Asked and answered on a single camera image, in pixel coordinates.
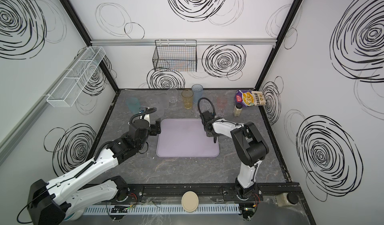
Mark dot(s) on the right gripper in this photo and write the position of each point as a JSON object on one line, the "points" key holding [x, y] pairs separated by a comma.
{"points": [[207, 120]]}

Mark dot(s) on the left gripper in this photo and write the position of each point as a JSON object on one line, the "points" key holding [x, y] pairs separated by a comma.
{"points": [[156, 127]]}

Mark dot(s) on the teal plastic cup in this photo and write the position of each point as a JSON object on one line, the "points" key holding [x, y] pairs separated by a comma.
{"points": [[133, 104]]}

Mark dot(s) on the blue plastic cup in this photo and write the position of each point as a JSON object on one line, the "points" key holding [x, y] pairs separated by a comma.
{"points": [[197, 89]]}

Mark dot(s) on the yellow plastic cup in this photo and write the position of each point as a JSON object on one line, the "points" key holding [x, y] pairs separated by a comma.
{"points": [[187, 98]]}

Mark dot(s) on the lilac plastic tray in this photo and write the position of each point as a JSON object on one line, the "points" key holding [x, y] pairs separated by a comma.
{"points": [[185, 138]]}

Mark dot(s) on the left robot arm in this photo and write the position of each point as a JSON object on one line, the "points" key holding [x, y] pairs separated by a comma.
{"points": [[50, 203]]}

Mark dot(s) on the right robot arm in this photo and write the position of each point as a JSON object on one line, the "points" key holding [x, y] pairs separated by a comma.
{"points": [[250, 147]]}

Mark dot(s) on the clear glass right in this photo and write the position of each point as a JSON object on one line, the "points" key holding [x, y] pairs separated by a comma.
{"points": [[220, 111]]}

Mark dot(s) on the clear glass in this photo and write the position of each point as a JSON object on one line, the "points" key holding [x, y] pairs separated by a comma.
{"points": [[173, 95], [220, 111]]}

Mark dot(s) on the pink plastic cup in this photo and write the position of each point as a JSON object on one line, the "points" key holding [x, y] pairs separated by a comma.
{"points": [[222, 102]]}

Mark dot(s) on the small spice jar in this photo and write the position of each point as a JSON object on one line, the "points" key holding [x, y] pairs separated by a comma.
{"points": [[237, 109]]}

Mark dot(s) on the clear glass back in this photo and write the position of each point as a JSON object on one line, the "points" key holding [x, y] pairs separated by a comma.
{"points": [[173, 95]]}

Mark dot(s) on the snack bag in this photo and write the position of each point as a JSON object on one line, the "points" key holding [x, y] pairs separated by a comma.
{"points": [[250, 98]]}

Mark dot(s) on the beige round lid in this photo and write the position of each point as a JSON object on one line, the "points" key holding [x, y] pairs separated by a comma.
{"points": [[190, 201]]}

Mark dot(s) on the jar with black lid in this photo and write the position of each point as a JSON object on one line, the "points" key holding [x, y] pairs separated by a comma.
{"points": [[287, 199]]}

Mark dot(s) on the black wire basket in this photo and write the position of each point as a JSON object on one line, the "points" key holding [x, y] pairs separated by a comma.
{"points": [[176, 55]]}

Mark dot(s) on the black mounting rail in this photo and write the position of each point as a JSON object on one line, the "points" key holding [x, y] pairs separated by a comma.
{"points": [[227, 192]]}

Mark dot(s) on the white wire shelf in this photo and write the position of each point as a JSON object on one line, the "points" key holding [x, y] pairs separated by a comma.
{"points": [[84, 76]]}

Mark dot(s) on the white cable duct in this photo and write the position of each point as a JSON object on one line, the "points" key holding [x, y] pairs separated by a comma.
{"points": [[202, 209]]}

